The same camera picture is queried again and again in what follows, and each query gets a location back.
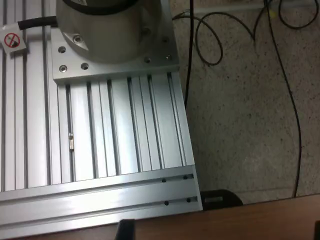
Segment white warning tag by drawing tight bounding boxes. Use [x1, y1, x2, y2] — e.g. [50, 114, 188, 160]
[0, 24, 28, 59]

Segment thick black robot base cable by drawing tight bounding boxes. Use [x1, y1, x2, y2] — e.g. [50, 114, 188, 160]
[17, 15, 59, 31]

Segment aluminium profile robot stand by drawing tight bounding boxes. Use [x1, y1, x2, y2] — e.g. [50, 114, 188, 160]
[0, 0, 204, 240]

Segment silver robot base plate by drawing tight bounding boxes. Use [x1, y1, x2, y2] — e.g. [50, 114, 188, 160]
[50, 0, 181, 85]

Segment black hanging cable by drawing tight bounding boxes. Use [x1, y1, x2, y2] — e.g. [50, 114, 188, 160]
[184, 0, 195, 106]

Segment long black floor cable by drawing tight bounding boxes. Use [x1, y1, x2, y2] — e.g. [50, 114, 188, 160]
[264, 0, 304, 197]

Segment white floor cable trunking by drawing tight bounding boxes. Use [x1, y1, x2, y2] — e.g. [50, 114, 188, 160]
[193, 3, 266, 13]

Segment black curved floor cable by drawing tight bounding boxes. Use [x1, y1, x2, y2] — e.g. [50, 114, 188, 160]
[278, 0, 320, 30]

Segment black looped floor cable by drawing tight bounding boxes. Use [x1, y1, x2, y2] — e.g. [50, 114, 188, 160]
[171, 11, 266, 66]

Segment black stand foot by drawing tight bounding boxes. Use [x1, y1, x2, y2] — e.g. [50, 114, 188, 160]
[201, 188, 244, 211]

